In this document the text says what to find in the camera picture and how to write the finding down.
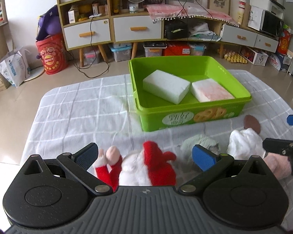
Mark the yellow egg tray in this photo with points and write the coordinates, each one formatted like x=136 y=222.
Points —
x=233 y=57

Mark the white foam sponge block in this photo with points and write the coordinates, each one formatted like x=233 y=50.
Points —
x=166 y=86

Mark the clear storage box blue lid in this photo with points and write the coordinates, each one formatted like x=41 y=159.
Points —
x=121 y=52

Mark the microwave oven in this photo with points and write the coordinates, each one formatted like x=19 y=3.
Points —
x=265 y=22

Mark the red cardboard box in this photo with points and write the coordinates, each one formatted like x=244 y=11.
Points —
x=176 y=49

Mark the black bag on shelf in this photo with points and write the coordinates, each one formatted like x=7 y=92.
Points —
x=175 y=29

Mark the pink lace cabinet cloth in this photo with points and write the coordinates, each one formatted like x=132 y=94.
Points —
x=162 y=12

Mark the white towel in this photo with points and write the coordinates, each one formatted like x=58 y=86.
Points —
x=245 y=143

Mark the brown round pad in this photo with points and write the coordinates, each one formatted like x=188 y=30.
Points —
x=251 y=122

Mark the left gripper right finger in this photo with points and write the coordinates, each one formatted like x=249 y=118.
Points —
x=213 y=167

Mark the red snack bucket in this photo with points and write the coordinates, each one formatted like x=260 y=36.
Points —
x=51 y=51

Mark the pink fluffy plush toy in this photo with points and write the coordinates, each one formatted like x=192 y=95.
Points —
x=279 y=165

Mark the wooden tv cabinet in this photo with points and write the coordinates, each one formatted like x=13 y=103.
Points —
x=93 y=23

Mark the purple plush toy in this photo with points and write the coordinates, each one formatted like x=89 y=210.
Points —
x=49 y=24

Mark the red santa plush toy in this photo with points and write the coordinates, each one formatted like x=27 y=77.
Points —
x=149 y=166

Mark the pink stained sponge block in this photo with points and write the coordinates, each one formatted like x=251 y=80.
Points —
x=208 y=90

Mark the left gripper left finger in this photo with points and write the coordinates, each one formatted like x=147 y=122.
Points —
x=76 y=167

